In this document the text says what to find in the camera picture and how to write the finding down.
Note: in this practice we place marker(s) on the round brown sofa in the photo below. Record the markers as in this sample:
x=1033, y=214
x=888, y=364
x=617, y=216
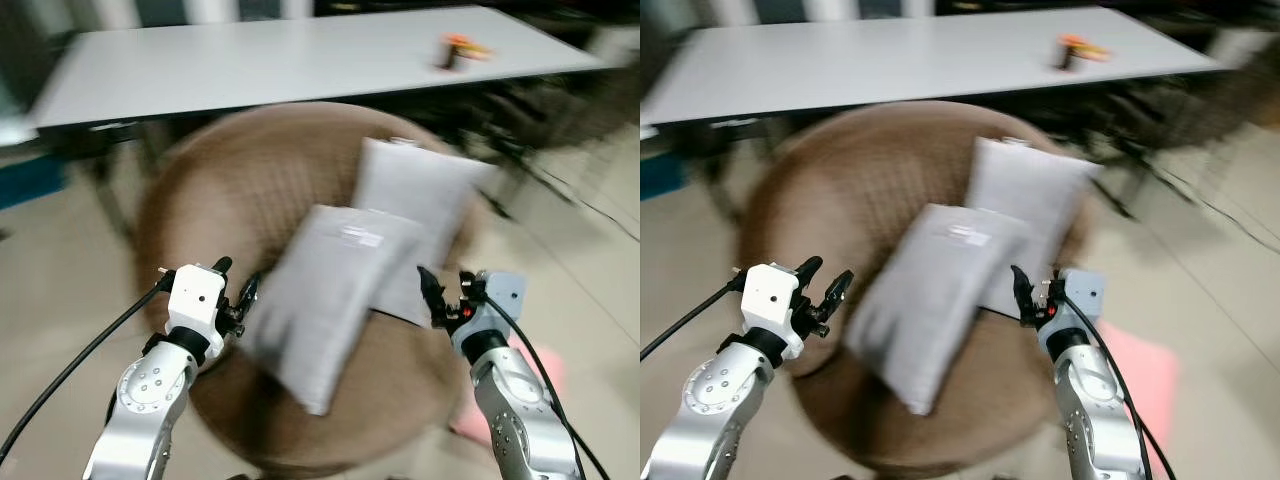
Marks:
x=250, y=180
x=850, y=175

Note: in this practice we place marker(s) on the blue box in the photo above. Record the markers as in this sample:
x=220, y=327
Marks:
x=655, y=175
x=28, y=182

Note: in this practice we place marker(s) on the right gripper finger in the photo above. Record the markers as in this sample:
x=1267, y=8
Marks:
x=1023, y=290
x=1052, y=285
x=467, y=284
x=432, y=290

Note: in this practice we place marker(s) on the orange and black tool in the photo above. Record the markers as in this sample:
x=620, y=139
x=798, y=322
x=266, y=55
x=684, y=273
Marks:
x=460, y=50
x=1078, y=50

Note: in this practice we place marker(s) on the grey pillow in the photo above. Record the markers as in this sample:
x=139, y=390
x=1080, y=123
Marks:
x=335, y=290
x=1030, y=185
x=930, y=290
x=415, y=190

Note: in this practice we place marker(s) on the black chair base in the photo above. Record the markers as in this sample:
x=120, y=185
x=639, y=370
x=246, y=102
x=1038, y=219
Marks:
x=1165, y=120
x=560, y=125

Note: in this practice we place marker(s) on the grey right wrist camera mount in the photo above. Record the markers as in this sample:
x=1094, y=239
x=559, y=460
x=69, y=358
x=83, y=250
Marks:
x=1085, y=295
x=505, y=295

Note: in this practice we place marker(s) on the long white table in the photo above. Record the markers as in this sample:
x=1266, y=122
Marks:
x=880, y=65
x=280, y=65

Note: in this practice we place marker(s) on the pink floor mat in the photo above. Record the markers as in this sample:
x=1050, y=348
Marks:
x=545, y=385
x=1145, y=380

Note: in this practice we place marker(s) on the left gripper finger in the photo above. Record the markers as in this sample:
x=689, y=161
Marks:
x=840, y=290
x=222, y=266
x=250, y=292
x=808, y=269

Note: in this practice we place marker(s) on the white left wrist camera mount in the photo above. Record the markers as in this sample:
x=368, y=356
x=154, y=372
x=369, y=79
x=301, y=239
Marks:
x=770, y=300
x=195, y=300

